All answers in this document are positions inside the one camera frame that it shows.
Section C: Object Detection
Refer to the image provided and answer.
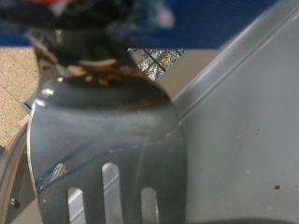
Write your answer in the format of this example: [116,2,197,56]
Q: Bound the blue handled tongs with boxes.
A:
[0,0,281,224]

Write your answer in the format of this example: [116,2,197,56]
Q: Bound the aluminium foil tray liner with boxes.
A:
[126,47,185,82]

